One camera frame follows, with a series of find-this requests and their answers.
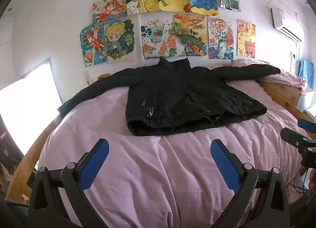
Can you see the wooden bed frame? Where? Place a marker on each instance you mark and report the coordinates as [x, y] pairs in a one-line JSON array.
[[279, 92]]

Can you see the pink bed cover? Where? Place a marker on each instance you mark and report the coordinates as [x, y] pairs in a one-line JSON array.
[[160, 168]]

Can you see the black padded jacket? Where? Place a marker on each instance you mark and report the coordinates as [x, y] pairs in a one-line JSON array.
[[177, 94]]

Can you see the white air conditioner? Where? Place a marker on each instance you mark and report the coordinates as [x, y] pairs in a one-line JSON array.
[[284, 22]]

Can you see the swimming girl drawing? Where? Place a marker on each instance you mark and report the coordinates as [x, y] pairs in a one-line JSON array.
[[92, 45]]

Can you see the drinks and oranges drawing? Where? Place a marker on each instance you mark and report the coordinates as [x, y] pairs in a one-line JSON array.
[[158, 39]]

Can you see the blue hanging cloth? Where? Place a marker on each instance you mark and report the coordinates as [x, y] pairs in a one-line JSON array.
[[305, 71]]

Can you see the bright window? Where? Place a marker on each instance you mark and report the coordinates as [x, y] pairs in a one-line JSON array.
[[29, 109]]

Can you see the pigs and chicks drawing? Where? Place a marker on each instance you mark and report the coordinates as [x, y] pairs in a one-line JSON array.
[[245, 38]]

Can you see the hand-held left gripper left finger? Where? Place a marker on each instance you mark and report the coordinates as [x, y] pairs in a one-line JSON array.
[[97, 161]]

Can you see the folded pink blanket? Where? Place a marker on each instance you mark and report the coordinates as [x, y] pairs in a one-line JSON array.
[[284, 80]]

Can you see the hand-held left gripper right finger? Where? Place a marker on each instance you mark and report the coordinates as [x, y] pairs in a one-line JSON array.
[[223, 164]]

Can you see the blond figure green drawing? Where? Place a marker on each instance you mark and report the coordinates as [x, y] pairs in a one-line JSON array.
[[119, 40]]

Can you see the white cabinet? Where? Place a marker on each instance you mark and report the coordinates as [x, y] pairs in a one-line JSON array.
[[306, 99]]

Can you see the autumn landscape drawing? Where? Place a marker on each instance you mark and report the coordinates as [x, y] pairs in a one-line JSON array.
[[190, 34]]

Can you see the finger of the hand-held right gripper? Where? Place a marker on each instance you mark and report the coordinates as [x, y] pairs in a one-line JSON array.
[[291, 136], [307, 125]]

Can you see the city and dragon drawing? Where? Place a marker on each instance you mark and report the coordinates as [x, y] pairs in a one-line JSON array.
[[219, 38]]

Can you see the orange-haired girl drawing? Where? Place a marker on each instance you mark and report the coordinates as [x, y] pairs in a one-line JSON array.
[[109, 8]]

